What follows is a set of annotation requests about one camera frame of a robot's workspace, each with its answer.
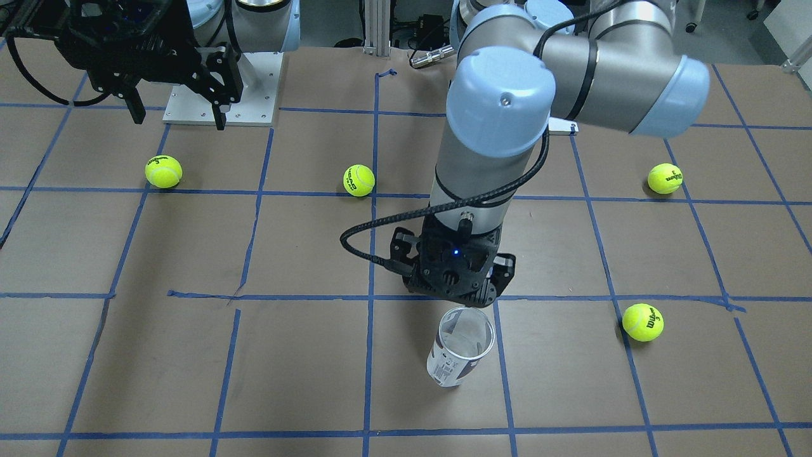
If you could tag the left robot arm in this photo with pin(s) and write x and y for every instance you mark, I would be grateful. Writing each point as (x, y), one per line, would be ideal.
(518, 66)

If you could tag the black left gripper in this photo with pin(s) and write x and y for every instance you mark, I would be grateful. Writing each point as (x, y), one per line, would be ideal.
(404, 245)

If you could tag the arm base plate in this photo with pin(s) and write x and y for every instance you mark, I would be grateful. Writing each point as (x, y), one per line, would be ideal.
(560, 127)
(260, 73)

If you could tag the tennis ball near grid cross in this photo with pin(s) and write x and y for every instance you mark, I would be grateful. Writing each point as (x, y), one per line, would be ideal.
(643, 322)

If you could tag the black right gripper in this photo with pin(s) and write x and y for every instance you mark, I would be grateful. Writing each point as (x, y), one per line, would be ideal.
(166, 58)

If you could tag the silver metal cylinder tool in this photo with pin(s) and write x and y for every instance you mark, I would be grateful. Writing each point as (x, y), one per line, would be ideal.
(431, 57)

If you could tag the white Wilson tennis ball can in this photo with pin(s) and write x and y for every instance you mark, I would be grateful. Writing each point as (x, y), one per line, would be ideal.
(465, 335)

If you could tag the centre Head tennis ball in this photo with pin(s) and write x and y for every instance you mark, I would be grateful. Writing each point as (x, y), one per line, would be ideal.
(358, 180)

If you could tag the aluminium frame post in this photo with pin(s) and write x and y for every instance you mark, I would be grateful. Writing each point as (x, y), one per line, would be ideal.
(377, 20)

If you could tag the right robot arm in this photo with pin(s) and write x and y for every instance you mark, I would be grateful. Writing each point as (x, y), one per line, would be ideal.
(249, 26)

